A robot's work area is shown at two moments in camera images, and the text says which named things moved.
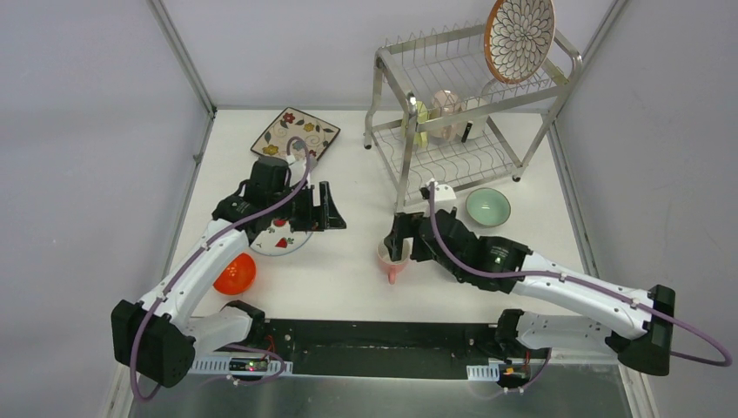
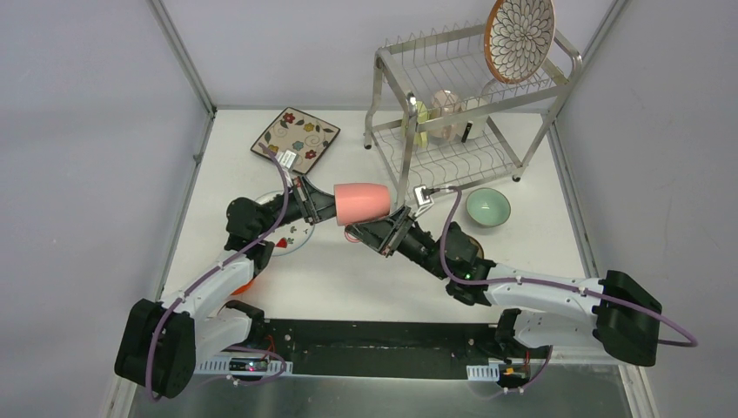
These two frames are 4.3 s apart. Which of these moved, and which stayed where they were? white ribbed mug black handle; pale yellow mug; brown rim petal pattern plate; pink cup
Moved: pink cup
Stayed: white ribbed mug black handle; brown rim petal pattern plate; pale yellow mug
